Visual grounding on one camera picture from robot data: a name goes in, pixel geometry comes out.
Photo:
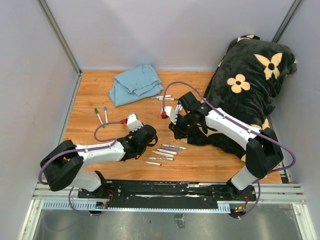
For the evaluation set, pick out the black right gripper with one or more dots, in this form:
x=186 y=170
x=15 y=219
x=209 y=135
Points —
x=178 y=132

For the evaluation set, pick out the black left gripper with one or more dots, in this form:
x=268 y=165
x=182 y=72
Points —
x=134 y=133

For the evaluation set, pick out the grey marker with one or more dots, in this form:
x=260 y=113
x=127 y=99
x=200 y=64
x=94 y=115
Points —
x=171 y=149

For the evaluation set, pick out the pink cap marker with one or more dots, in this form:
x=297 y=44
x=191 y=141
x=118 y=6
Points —
x=167 y=151

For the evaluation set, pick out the black marker without cap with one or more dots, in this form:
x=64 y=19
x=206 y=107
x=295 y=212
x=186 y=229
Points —
x=153 y=163

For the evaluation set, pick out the peach cap marker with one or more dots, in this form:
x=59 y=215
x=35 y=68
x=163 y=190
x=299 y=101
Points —
x=164 y=154

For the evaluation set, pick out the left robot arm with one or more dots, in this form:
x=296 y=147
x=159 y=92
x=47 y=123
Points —
x=64 y=166

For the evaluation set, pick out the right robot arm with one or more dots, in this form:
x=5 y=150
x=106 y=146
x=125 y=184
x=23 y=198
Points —
x=200 y=125

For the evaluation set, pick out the lilac cap marker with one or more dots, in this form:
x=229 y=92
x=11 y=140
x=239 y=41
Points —
x=161 y=96

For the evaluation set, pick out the dark green cap marker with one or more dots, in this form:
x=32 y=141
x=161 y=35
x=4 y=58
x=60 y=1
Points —
x=99 y=117

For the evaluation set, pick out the light blue folded cloth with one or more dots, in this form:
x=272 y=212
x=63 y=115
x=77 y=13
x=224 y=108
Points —
x=135 y=84

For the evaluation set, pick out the black floral plush blanket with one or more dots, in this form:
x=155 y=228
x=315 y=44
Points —
x=249 y=77

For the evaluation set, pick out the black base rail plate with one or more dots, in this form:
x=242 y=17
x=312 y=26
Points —
x=178 y=195

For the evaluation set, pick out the aluminium frame rail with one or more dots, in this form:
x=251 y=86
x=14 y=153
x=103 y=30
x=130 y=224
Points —
x=281 y=192

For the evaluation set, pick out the left corner metal post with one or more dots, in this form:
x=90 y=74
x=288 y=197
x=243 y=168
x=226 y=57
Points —
x=59 y=35

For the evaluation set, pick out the corner metal post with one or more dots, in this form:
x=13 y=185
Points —
x=293 y=9
x=59 y=35

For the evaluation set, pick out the right corner metal post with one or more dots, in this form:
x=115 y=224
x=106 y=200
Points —
x=293 y=9

